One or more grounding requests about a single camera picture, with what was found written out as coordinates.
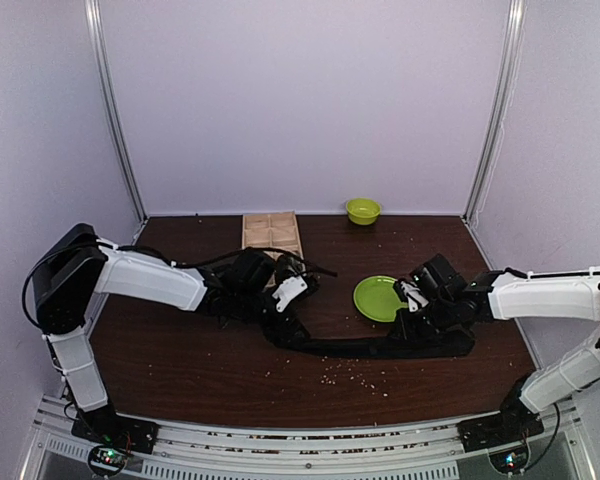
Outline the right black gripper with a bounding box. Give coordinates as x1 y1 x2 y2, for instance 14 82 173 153
387 295 457 346

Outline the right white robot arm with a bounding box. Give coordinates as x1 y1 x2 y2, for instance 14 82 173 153
393 254 600 442

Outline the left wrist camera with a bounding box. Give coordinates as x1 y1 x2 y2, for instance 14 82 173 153
271 275 319 313

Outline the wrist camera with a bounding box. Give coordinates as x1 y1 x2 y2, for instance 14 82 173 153
271 275 319 313
393 279 429 312

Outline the patterned rolled tie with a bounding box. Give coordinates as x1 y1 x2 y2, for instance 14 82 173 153
274 254 306 284

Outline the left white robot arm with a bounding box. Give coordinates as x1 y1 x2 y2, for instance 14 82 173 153
21 223 315 444

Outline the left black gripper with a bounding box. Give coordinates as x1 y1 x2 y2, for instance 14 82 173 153
234 288 311 348

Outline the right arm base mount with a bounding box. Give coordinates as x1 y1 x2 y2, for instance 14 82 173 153
457 414 544 476

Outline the green bowl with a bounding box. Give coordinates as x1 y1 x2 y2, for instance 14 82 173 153
346 198 382 226

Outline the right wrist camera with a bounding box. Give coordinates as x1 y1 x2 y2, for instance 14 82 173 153
393 279 429 312

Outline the right aluminium frame post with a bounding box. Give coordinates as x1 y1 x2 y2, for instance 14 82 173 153
463 0 526 226

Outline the black necktie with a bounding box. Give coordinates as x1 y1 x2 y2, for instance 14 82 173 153
262 327 475 360

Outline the front aluminium rail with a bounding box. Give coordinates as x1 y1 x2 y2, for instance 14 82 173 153
22 392 599 480

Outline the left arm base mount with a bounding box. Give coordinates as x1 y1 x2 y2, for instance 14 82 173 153
71 417 159 477

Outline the aluminium frame post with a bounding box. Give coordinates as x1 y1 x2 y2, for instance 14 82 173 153
84 0 148 223
463 0 526 226

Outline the wooden compartment box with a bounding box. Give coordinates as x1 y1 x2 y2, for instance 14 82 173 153
241 212 304 258

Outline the green plate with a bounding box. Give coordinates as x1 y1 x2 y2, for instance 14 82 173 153
353 275 408 323

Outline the left aluminium frame post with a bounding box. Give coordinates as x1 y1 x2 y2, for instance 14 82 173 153
84 0 148 223

